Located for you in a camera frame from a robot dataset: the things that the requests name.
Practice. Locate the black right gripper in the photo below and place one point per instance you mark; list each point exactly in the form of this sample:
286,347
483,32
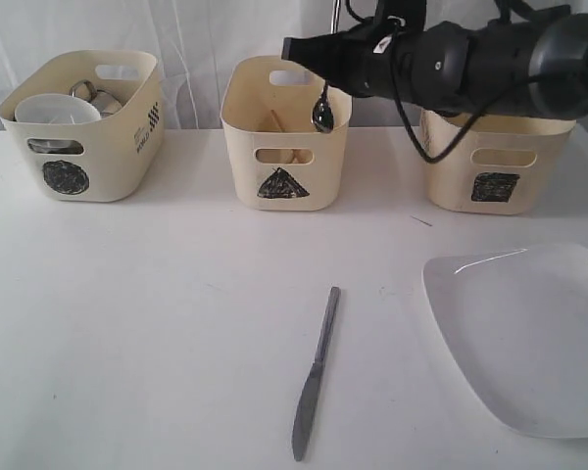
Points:
358,62

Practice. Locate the steel spoon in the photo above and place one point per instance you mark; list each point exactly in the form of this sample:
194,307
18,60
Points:
322,115

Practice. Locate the wooden chopstick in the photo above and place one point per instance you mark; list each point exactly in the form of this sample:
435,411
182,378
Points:
290,156

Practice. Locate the steel mug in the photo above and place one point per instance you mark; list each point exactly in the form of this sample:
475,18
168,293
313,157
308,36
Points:
102,100

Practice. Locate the white ceramic bowl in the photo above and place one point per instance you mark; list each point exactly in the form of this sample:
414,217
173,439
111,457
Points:
54,108

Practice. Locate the steel bowl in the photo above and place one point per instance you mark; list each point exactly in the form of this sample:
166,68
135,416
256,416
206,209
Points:
55,146

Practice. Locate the steel table knife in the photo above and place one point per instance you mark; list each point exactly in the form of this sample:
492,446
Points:
303,423

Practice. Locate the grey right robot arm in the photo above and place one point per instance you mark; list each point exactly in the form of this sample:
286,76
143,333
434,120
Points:
526,63

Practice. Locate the cream bin with triangle mark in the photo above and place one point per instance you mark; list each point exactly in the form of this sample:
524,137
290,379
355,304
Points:
279,162

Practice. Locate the cream bin with square mark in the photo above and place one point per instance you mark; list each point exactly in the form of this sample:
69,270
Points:
501,167

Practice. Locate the cream bin with circle mark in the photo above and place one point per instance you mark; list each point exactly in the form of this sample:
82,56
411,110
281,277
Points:
118,150

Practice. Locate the white square plate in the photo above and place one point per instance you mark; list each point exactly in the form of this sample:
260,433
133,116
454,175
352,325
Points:
516,324

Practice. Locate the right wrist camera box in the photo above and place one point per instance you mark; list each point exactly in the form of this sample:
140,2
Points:
406,13

